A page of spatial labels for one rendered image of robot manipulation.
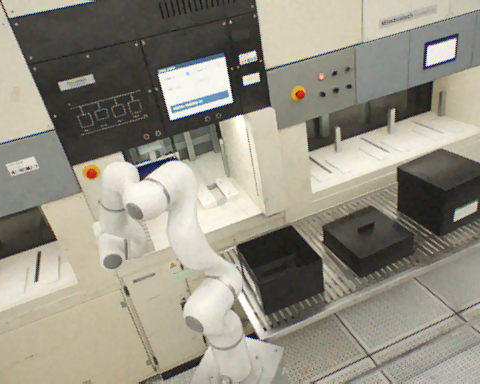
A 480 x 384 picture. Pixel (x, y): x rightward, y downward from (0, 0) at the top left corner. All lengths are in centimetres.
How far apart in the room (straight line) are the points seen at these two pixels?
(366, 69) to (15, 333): 202
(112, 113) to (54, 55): 28
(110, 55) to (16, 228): 115
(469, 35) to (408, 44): 37
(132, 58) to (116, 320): 126
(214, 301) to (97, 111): 88
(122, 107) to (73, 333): 113
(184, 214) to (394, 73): 139
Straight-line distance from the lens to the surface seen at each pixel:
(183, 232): 114
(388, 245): 184
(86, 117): 169
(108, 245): 146
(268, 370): 156
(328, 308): 171
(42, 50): 165
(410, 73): 226
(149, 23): 165
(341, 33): 199
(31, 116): 170
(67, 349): 230
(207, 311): 121
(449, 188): 194
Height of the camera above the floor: 203
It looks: 30 degrees down
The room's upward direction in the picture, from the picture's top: 11 degrees counter-clockwise
